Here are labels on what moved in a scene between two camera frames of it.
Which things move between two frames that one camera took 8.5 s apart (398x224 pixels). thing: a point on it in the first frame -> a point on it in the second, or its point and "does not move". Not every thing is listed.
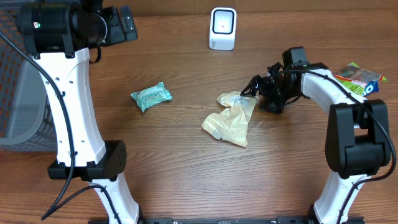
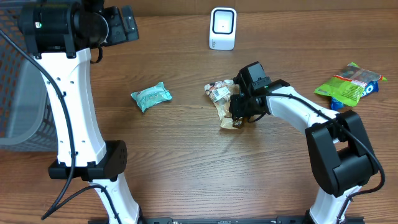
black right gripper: x=276 y=106 -> x=237 y=112
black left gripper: x=113 y=16 does not move
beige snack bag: x=232 y=124 -> x=220 y=93
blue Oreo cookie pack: x=372 y=86 does not move
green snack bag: x=356 y=78 does not move
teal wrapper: x=148 y=97 does not move
